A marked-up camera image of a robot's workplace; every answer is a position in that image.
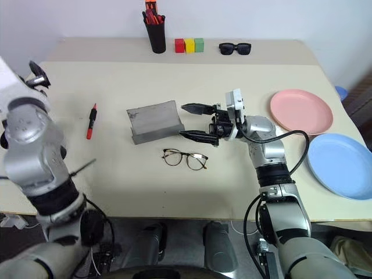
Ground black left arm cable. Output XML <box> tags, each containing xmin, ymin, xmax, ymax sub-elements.
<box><xmin>83</xmin><ymin>194</ymin><xmax>116</xmax><ymax>274</ymax></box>

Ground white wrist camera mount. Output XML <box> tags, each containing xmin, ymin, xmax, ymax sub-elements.
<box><xmin>225</xmin><ymin>88</ymin><xmax>246</xmax><ymax>141</ymax></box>
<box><xmin>0</xmin><ymin>56</ymin><xmax>19</xmax><ymax>98</ymax></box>

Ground pink plastic plate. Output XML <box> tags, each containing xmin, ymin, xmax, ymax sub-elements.
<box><xmin>269</xmin><ymin>89</ymin><xmax>334</xmax><ymax>135</ymax></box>

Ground black sunglasses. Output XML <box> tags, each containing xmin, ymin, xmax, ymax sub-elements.
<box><xmin>218</xmin><ymin>42</ymin><xmax>252</xmax><ymax>56</ymax></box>

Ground black pen cup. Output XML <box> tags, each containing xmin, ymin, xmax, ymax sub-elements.
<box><xmin>144</xmin><ymin>22</ymin><xmax>167</xmax><ymax>55</ymax></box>

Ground dark grey rounded shape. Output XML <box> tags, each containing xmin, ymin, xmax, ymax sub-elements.
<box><xmin>127</xmin><ymin>221</ymin><xmax>169</xmax><ymax>276</ymax></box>
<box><xmin>202</xmin><ymin>221</ymin><xmax>239</xmax><ymax>274</ymax></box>

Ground white power strip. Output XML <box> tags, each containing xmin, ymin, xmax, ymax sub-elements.
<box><xmin>0</xmin><ymin>213</ymin><xmax>27</xmax><ymax>231</ymax></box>

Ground dark brown furniture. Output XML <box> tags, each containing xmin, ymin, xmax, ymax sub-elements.
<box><xmin>342</xmin><ymin>72</ymin><xmax>372</xmax><ymax>152</ymax></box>

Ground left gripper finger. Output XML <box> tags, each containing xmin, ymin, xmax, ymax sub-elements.
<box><xmin>28</xmin><ymin>60</ymin><xmax>45</xmax><ymax>77</ymax></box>
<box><xmin>34</xmin><ymin>74</ymin><xmax>52</xmax><ymax>88</ymax></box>

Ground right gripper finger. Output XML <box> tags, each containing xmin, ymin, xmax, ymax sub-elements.
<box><xmin>178</xmin><ymin>130</ymin><xmax>220</xmax><ymax>146</ymax></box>
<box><xmin>181</xmin><ymin>102</ymin><xmax>219</xmax><ymax>116</ymax></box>

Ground tortoiseshell round eyeglasses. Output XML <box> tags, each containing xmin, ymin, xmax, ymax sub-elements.
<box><xmin>161</xmin><ymin>148</ymin><xmax>209</xmax><ymax>171</ymax></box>

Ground grey glasses case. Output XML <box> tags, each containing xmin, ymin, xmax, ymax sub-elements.
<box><xmin>126</xmin><ymin>100</ymin><xmax>187</xmax><ymax>145</ymax></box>

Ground black cable tie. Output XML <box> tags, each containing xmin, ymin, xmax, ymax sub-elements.
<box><xmin>69</xmin><ymin>158</ymin><xmax>97</xmax><ymax>177</ymax></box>

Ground thin white cable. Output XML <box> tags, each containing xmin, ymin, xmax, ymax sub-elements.
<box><xmin>230</xmin><ymin>219</ymin><xmax>260</xmax><ymax>237</ymax></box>

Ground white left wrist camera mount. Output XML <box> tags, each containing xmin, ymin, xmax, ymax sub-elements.
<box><xmin>0</xmin><ymin>56</ymin><xmax>19</xmax><ymax>98</ymax></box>

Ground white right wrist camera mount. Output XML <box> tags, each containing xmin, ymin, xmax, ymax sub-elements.
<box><xmin>225</xmin><ymin>88</ymin><xmax>246</xmax><ymax>141</ymax></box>

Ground beige bag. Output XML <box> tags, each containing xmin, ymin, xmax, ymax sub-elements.
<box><xmin>330</xmin><ymin>234</ymin><xmax>372</xmax><ymax>271</ymax></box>

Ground blue plastic stool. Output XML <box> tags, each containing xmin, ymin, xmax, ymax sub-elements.
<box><xmin>334</xmin><ymin>85</ymin><xmax>349</xmax><ymax>101</ymax></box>

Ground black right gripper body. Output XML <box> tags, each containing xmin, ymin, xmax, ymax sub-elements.
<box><xmin>208</xmin><ymin>103</ymin><xmax>235</xmax><ymax>144</ymax></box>

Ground blue plastic plate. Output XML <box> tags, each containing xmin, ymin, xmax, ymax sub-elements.
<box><xmin>307</xmin><ymin>133</ymin><xmax>372</xmax><ymax>201</ymax></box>

